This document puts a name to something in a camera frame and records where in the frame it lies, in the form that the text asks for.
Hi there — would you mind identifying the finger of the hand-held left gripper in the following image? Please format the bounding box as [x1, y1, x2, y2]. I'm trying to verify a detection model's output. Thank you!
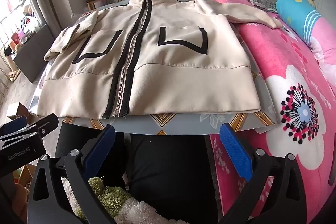
[25, 113, 59, 137]
[0, 116, 28, 137]

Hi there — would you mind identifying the metal window railing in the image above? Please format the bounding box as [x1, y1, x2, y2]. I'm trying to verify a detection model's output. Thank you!
[0, 0, 29, 98]

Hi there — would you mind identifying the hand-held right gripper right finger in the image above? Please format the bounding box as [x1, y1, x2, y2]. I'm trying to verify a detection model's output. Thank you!
[218, 123, 307, 224]

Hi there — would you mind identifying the fruit print tablecloth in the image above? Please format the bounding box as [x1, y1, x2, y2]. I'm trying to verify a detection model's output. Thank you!
[28, 0, 279, 136]

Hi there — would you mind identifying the white plastic bag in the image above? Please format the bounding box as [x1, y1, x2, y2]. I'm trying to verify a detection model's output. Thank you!
[21, 15, 40, 30]

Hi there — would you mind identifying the cream zip jacket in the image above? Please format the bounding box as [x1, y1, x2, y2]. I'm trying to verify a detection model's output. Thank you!
[43, 0, 282, 119]

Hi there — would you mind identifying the black cabinet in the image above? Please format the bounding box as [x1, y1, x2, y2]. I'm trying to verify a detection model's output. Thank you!
[13, 23, 55, 83]

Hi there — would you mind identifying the blue patterned pillow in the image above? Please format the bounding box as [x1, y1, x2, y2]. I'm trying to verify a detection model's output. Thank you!
[276, 0, 336, 67]

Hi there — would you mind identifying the pink floral blanket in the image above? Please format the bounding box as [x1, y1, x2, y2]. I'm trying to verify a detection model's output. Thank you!
[196, 0, 336, 224]

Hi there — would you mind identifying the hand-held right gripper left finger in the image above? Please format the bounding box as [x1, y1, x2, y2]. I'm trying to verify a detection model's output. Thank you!
[26, 124, 124, 224]

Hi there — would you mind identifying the cardboard box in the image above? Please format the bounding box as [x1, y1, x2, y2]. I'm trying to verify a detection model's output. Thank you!
[7, 103, 29, 121]

